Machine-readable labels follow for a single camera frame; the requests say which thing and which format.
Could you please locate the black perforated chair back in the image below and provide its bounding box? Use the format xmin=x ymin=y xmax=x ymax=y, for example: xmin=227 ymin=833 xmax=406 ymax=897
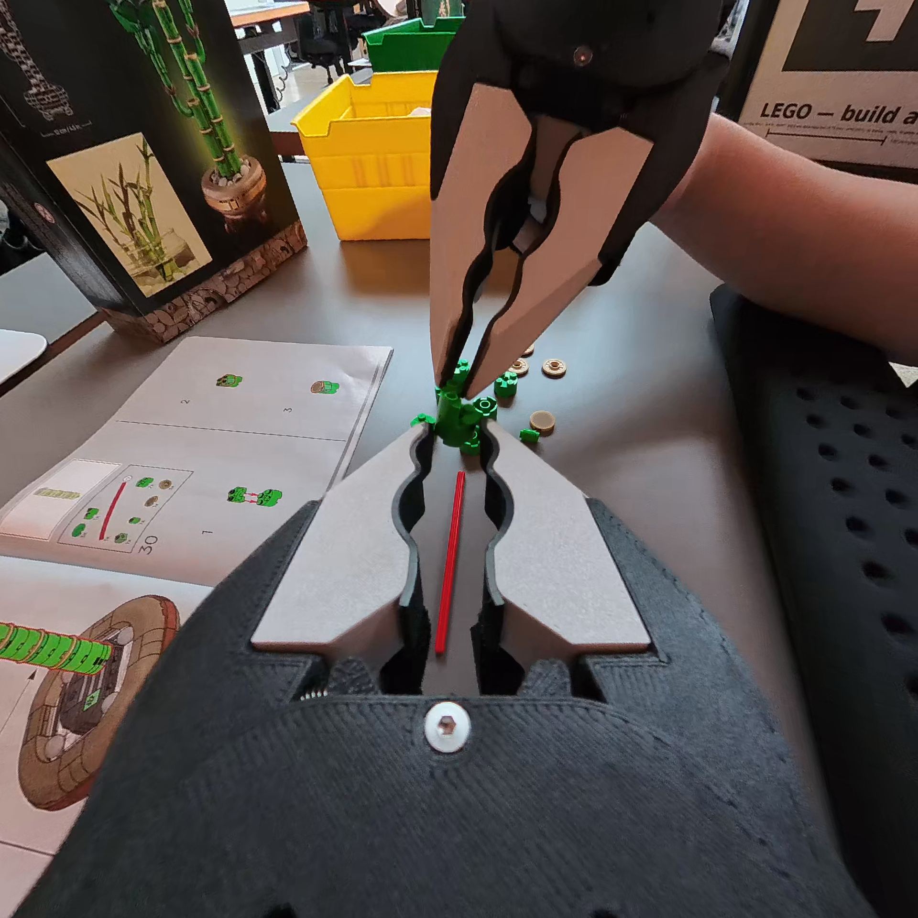
xmin=710 ymin=285 xmax=918 ymax=918

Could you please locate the yellow plastic bin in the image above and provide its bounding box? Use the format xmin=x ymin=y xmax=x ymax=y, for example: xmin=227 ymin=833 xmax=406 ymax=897
xmin=290 ymin=70 xmax=440 ymax=242

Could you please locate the person's right forearm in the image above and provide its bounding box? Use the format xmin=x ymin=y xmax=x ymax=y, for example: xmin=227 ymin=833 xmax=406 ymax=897
xmin=656 ymin=111 xmax=918 ymax=367

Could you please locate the cluster of green round bricks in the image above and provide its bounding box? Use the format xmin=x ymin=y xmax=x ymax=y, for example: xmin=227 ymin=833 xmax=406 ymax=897
xmin=410 ymin=359 xmax=519 ymax=431

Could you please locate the building instruction booklet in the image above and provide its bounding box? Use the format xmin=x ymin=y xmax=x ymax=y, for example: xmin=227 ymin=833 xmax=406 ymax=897
xmin=0 ymin=336 xmax=394 ymax=897

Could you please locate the green plastic bin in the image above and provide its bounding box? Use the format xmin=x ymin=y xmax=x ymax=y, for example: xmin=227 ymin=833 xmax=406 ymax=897
xmin=361 ymin=16 xmax=466 ymax=74

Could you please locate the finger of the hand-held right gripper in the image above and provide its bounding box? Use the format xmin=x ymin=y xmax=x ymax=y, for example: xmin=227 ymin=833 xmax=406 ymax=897
xmin=465 ymin=113 xmax=655 ymax=399
xmin=429 ymin=81 xmax=536 ymax=390

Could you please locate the red toy rod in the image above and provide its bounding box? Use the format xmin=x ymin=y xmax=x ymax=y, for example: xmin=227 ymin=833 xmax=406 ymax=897
xmin=435 ymin=471 xmax=466 ymax=655

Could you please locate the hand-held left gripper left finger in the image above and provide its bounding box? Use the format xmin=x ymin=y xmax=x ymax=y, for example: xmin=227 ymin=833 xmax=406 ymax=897
xmin=251 ymin=423 xmax=437 ymax=695

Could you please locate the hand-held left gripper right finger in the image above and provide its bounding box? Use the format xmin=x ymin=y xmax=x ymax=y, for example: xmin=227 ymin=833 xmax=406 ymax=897
xmin=470 ymin=419 xmax=652 ymax=695

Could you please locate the black framed marker sign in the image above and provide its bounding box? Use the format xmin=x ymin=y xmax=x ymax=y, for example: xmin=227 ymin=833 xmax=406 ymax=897
xmin=737 ymin=0 xmax=918 ymax=171

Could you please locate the white document stand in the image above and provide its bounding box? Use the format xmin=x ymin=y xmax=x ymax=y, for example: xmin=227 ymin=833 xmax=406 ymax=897
xmin=0 ymin=328 xmax=48 ymax=387

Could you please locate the black toy set box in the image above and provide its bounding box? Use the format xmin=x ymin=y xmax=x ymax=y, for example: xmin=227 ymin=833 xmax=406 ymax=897
xmin=0 ymin=0 xmax=309 ymax=344

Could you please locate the green toy brick stack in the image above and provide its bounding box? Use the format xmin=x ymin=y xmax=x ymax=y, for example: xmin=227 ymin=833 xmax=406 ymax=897
xmin=435 ymin=361 xmax=483 ymax=454

